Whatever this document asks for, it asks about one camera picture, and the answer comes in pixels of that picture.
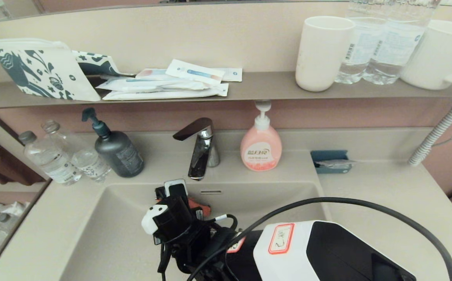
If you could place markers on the clear plastic wrapped item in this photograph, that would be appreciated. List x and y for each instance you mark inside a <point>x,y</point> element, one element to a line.
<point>337,164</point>

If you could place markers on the small white blue-print pouch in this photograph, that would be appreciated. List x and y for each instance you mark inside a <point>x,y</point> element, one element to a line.
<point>96,64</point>

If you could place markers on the pinkish white sachet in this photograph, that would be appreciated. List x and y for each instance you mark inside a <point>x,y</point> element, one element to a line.
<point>153,73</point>

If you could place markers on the chrome faucet body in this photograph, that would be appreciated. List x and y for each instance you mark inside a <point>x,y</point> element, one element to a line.
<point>204,154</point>

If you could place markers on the grey wall shelf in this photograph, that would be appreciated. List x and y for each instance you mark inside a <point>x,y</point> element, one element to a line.
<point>264,88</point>

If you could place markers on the clear water bottle grey cap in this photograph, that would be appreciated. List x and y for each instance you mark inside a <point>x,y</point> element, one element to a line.
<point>51,160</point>

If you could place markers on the small white flat sachet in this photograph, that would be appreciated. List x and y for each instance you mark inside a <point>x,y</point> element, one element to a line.
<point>232,74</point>

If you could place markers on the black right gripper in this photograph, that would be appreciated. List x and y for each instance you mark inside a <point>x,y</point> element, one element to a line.
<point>183,220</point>

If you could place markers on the orange cleaning cloth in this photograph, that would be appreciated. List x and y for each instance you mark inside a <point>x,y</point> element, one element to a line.
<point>201,208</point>

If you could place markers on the white sachet blue stripe print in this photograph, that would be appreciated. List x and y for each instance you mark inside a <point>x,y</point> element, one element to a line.
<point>194,72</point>

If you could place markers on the dark grey pump bottle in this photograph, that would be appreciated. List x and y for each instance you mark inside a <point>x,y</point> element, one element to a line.
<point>117,154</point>

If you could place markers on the clear bottle blue patterned label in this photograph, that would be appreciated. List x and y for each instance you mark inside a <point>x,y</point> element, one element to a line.
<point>88,162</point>

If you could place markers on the white plastic tumbler cup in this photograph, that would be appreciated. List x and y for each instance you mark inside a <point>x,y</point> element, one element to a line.
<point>322,54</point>

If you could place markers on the large white blue-print pouch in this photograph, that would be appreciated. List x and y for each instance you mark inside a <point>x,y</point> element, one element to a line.
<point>40,70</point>

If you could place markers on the clear water bottle white label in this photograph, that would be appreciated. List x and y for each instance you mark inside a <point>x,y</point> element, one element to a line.
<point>396,47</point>
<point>361,47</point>

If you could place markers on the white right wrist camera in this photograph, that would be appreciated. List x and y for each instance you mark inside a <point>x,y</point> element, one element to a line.
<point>151,218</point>

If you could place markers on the pink hand soap pump bottle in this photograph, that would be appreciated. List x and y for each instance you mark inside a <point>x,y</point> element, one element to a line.
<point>261,150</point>

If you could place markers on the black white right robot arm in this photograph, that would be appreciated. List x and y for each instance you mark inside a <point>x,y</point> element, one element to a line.
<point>346,253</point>

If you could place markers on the beige sink basin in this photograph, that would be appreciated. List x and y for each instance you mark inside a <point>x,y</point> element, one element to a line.
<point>124,226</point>

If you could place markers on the blue soap tray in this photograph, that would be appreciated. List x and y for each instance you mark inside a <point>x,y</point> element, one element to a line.
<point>327,155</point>

